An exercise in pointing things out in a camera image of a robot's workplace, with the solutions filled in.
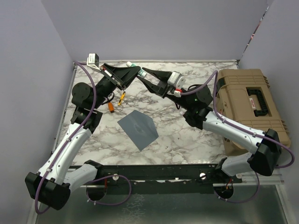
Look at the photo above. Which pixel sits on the yellow utility knife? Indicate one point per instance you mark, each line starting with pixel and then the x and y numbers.
pixel 121 98

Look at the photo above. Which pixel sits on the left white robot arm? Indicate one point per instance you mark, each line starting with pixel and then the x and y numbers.
pixel 84 121

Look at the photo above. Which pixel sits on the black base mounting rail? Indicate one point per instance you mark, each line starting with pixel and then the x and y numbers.
pixel 140 179

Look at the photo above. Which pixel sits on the tan plastic tool case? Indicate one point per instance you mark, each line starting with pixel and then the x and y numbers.
pixel 244 96

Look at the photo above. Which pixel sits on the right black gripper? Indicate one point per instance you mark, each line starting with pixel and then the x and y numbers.
pixel 161 89

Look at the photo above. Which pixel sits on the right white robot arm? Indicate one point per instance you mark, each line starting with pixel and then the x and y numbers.
pixel 263 148

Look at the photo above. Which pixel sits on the orange handled screwdriver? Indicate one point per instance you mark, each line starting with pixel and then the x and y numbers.
pixel 110 107

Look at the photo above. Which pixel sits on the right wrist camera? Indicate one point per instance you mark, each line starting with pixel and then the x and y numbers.
pixel 176 82

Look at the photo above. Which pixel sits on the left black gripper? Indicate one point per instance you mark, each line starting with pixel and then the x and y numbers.
pixel 124 76

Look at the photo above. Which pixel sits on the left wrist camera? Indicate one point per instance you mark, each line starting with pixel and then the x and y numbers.
pixel 93 62

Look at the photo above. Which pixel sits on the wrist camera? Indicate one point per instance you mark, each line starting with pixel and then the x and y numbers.
pixel 93 62
pixel 176 82

